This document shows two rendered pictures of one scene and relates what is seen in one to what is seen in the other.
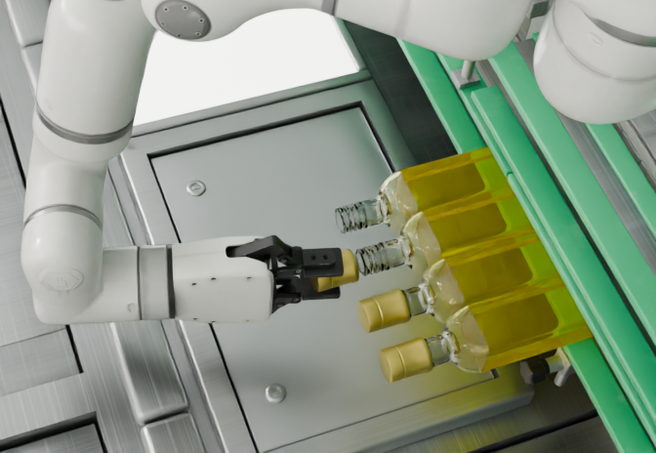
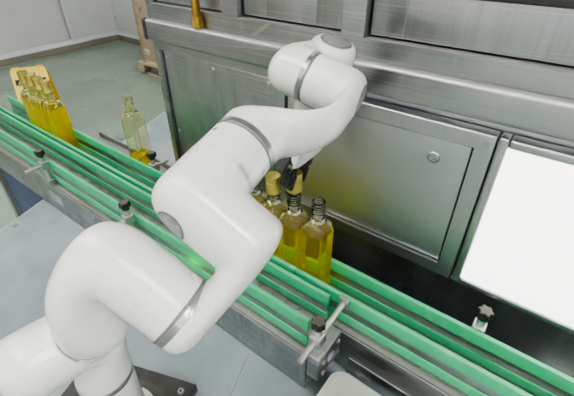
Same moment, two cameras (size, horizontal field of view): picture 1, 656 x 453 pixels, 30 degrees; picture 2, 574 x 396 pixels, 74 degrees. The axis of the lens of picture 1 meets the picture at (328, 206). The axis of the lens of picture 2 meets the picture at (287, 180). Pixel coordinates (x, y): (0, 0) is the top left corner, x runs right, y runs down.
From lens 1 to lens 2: 1.10 m
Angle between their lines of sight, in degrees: 64
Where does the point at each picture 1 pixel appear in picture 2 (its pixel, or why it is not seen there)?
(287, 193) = (404, 193)
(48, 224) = (288, 74)
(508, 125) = (306, 290)
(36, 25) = not seen: outside the picture
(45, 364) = (386, 17)
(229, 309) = not seen: hidden behind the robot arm
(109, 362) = (362, 54)
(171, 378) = not seen: hidden behind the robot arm
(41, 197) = (313, 78)
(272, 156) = (430, 203)
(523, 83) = (284, 311)
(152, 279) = (296, 106)
